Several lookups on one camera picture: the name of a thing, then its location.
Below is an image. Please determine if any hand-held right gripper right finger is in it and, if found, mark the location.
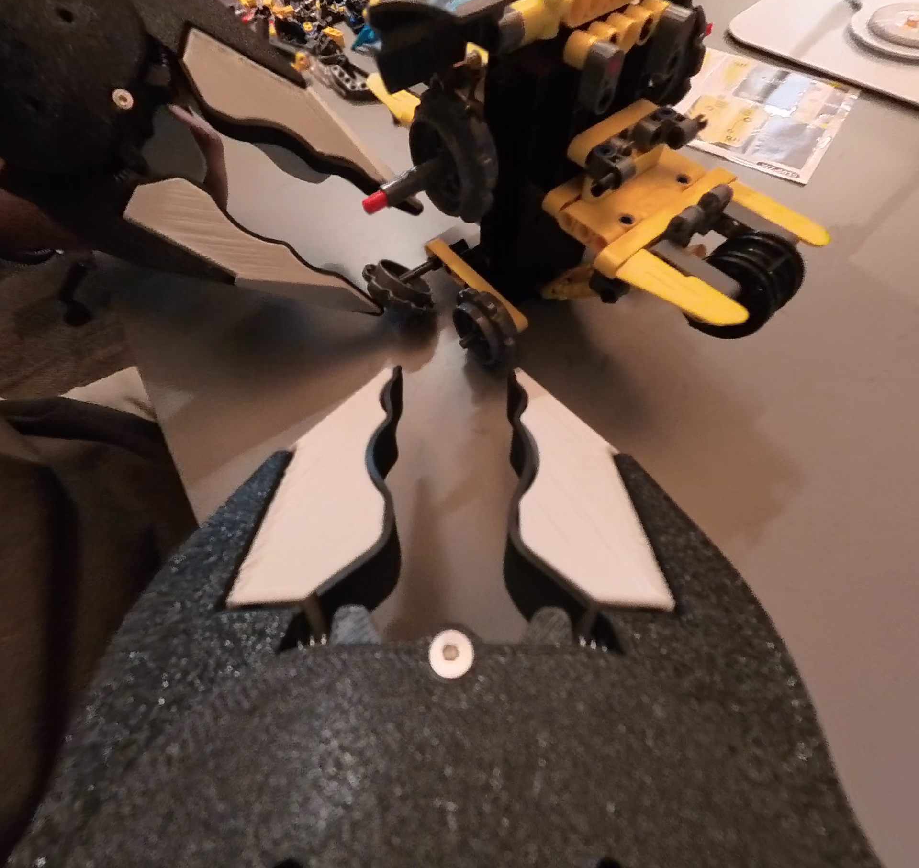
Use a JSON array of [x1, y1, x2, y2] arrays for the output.
[[503, 369, 677, 643]]

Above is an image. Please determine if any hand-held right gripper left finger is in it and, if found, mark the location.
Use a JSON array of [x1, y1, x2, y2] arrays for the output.
[[226, 366, 403, 643]]

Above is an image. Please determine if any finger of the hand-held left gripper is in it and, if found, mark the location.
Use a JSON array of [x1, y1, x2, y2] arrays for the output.
[[122, 178, 383, 318], [176, 23, 425, 214]]

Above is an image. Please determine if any grey round toothed brick ring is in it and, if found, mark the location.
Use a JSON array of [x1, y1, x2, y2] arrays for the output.
[[361, 259, 437, 318], [452, 287, 519, 374]]

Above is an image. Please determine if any yellow brick beam with pins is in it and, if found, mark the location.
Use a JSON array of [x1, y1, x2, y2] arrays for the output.
[[424, 236, 528, 331]]

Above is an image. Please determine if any yellow toy brick vehicle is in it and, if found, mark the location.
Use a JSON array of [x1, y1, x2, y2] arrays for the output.
[[355, 0, 834, 341]]

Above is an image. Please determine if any person's left hand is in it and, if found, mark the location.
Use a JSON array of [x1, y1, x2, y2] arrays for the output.
[[167, 103, 231, 217]]

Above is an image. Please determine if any black chair wheel base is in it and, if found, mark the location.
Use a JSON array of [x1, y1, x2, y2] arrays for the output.
[[57, 254, 98, 329]]

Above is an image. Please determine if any beige cloth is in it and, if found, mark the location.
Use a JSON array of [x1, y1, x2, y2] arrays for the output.
[[57, 366, 157, 420]]

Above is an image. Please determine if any person's brown clothing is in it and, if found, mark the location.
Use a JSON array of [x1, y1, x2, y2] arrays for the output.
[[0, 398, 198, 833]]

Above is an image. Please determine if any yellow black printed leaflet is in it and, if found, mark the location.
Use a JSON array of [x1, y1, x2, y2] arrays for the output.
[[678, 50, 860, 186]]

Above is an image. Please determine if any white desk stand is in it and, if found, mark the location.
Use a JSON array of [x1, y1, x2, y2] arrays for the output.
[[847, 0, 919, 58]]

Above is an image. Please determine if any white flat base plate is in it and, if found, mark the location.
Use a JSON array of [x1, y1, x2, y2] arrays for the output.
[[728, 0, 919, 108]]

